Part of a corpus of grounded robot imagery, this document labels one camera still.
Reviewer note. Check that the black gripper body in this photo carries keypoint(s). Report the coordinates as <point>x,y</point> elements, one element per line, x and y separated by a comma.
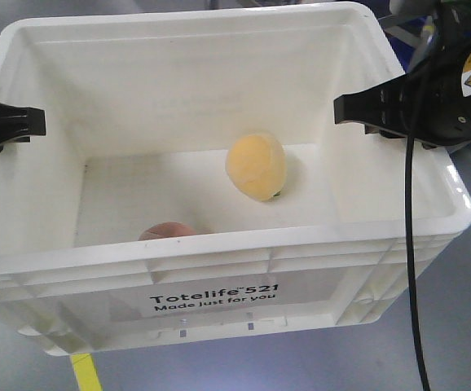
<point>445,114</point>

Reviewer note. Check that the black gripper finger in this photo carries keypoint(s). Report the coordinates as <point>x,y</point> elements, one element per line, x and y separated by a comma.
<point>19,124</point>
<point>384,109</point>

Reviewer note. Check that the yellow plush mango toy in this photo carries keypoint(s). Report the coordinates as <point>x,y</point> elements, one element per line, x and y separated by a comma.
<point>256,165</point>

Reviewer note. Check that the white plastic tote crate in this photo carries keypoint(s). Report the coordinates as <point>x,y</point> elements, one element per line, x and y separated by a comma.
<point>141,111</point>

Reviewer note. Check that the pink plush peach toy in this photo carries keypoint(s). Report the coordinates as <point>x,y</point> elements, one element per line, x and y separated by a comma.
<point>166,230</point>

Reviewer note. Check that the yellow floor tape line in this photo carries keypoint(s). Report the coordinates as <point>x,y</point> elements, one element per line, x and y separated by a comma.
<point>85,372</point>

